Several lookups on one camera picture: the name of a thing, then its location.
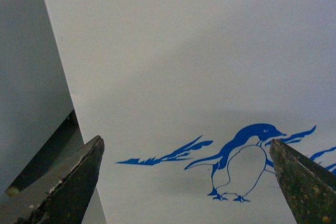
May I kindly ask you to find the dark baseboard strip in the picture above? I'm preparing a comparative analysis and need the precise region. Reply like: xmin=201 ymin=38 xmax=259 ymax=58
xmin=5 ymin=111 xmax=83 ymax=197

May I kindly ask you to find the white chest freezer blue rim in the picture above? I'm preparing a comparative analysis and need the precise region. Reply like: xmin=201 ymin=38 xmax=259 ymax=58
xmin=45 ymin=0 xmax=335 ymax=223

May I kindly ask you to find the camera left gripper right finger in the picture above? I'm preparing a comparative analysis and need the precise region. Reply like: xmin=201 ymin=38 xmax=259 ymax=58
xmin=270 ymin=140 xmax=335 ymax=223

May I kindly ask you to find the camera left gripper left finger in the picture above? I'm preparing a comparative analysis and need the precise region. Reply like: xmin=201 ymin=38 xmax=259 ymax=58
xmin=1 ymin=135 xmax=104 ymax=223

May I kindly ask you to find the blue penguin decal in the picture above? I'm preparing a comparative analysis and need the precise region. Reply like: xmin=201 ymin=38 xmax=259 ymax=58
xmin=113 ymin=122 xmax=335 ymax=202

